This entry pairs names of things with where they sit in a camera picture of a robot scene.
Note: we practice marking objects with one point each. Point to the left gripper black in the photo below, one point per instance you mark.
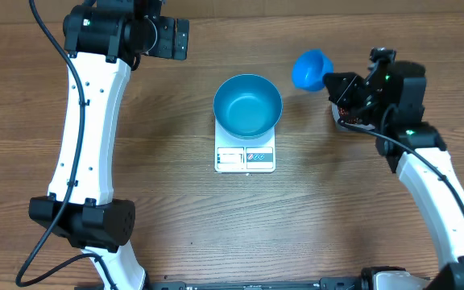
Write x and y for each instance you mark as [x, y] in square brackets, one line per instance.
[166, 30]

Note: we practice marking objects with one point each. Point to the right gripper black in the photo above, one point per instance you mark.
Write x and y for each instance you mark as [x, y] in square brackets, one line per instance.
[341, 97]

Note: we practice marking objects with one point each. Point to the blue plastic measuring scoop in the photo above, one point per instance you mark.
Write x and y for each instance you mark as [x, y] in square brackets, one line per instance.
[309, 70]

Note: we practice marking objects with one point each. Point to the teal blue bowl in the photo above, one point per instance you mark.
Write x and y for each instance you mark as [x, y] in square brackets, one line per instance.
[247, 106]

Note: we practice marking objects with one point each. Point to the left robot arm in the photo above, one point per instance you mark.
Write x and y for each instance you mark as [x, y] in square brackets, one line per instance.
[104, 43]

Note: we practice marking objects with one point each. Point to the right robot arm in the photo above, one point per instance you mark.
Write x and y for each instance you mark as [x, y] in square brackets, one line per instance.
[388, 105]

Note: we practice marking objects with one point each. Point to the white digital kitchen scale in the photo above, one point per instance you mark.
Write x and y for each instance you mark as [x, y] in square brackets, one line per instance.
[235, 155]

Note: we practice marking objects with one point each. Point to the clear plastic container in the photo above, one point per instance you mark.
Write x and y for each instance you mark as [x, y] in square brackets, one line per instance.
[334, 110]

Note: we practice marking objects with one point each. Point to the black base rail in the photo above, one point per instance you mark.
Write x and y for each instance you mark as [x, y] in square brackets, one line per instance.
[383, 280]

